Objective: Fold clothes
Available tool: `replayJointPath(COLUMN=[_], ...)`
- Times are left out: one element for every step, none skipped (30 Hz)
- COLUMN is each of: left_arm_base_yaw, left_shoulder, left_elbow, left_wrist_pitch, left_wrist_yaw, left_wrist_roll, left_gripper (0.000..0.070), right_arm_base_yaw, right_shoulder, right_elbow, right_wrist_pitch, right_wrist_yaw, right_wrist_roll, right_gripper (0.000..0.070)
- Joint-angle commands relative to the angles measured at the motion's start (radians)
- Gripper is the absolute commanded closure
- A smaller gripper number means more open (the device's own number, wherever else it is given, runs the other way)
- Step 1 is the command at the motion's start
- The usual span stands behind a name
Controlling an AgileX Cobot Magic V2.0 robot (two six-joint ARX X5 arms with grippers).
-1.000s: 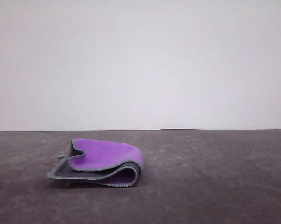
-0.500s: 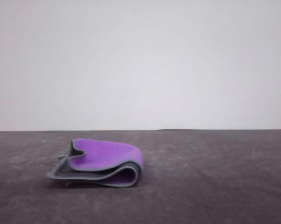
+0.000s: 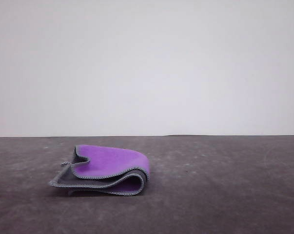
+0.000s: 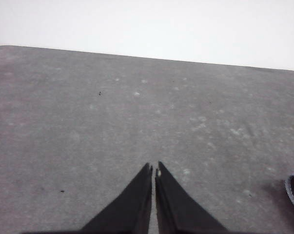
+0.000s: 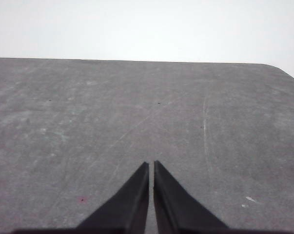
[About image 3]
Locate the purple towel with grey hem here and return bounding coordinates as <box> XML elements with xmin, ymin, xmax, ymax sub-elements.
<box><xmin>48</xmin><ymin>144</ymin><xmax>151</xmax><ymax>197</ymax></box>

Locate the grey table cloth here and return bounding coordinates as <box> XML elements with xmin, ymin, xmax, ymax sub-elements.
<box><xmin>0</xmin><ymin>134</ymin><xmax>294</xmax><ymax>234</ymax></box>

